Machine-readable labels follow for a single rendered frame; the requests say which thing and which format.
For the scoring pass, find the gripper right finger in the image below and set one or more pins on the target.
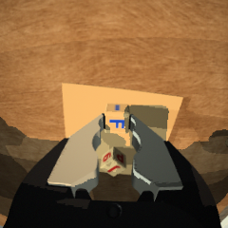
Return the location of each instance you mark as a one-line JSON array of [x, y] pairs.
[[159, 167]]

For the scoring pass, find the light orange mat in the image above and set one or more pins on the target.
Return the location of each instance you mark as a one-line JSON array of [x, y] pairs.
[[83, 103]]

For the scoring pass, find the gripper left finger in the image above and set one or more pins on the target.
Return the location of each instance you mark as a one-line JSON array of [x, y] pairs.
[[71, 164]]

